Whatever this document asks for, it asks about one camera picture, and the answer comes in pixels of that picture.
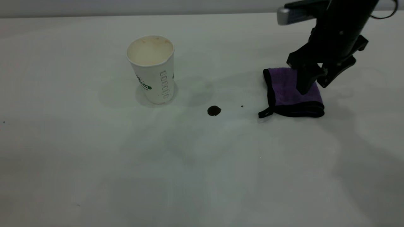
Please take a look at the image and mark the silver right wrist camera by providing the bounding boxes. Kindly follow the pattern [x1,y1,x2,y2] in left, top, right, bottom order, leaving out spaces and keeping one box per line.
[277,0,330,26]

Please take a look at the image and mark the white paper coffee cup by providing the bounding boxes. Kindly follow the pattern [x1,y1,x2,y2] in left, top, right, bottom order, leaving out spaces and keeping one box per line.
[126,35,175,105]

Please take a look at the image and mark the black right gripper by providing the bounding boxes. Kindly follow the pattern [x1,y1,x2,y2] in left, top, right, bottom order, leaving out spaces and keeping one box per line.
[287,0,380,95]

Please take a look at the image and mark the purple cloth with black trim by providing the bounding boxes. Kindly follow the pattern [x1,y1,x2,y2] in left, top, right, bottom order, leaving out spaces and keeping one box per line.
[258,67,325,119]

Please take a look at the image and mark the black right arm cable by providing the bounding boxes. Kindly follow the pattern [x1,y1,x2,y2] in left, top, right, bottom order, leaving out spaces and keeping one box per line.
[370,0,399,20]

